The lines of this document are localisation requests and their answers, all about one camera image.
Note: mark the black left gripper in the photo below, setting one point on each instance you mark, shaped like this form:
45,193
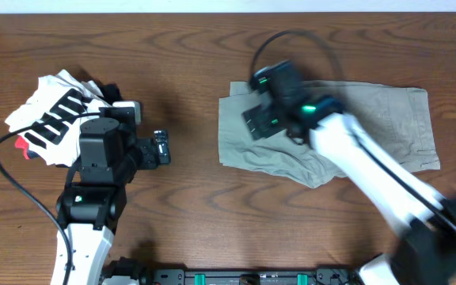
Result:
150,161

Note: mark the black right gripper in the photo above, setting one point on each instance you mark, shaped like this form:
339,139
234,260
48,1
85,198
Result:
260,123

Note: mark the khaki green shorts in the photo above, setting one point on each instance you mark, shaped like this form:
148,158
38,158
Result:
397,118

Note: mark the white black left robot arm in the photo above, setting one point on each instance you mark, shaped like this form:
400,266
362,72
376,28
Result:
94,198

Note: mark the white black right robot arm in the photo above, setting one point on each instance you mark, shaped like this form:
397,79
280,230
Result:
423,219

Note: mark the black garment under shirt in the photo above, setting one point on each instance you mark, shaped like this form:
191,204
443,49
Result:
109,93

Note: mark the white shirt with black stripes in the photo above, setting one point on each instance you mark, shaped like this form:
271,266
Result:
55,112

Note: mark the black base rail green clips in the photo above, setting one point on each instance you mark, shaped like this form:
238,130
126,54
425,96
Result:
251,278

